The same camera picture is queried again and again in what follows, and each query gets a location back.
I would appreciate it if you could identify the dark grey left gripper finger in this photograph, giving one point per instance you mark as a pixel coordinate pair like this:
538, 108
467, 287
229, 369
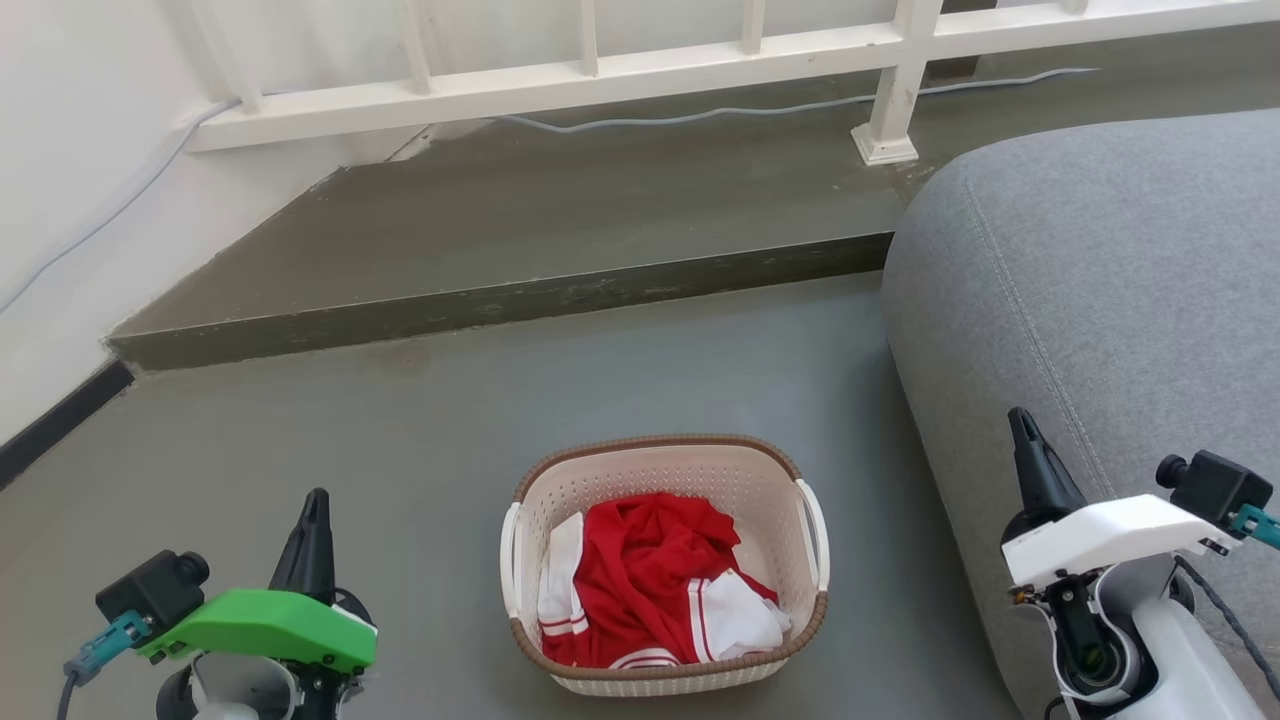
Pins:
295, 565
323, 560

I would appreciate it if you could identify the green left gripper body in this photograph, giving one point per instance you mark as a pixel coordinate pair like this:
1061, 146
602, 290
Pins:
270, 625

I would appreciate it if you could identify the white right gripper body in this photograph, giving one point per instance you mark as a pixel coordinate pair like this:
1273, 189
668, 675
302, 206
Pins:
1110, 535

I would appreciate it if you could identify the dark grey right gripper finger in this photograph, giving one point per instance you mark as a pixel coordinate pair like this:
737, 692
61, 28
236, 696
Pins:
1027, 480
1055, 480

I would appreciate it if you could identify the cream plastic laundry basket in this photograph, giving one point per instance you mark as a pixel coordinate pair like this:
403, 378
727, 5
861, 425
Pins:
660, 465

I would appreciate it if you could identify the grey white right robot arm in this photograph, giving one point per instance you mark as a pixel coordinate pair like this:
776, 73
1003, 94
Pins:
1180, 660

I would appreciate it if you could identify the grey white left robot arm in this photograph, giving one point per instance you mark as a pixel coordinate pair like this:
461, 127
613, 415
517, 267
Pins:
240, 690

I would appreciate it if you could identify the grey fabric sofa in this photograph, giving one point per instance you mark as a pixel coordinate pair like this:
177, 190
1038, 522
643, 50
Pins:
1100, 260

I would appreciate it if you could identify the black baseboard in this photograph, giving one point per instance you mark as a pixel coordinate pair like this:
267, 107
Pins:
60, 420

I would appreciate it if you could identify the red and white garment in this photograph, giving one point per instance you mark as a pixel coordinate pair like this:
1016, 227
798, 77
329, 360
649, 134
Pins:
640, 570

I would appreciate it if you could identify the white railing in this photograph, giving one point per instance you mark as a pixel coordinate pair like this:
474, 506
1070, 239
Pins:
580, 80

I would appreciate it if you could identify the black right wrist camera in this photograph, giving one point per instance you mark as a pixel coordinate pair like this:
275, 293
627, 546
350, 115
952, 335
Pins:
1215, 485

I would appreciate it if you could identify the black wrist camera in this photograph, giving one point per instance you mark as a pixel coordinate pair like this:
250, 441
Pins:
1215, 485
150, 585

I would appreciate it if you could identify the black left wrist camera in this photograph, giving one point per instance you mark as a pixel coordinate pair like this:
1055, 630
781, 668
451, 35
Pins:
150, 585

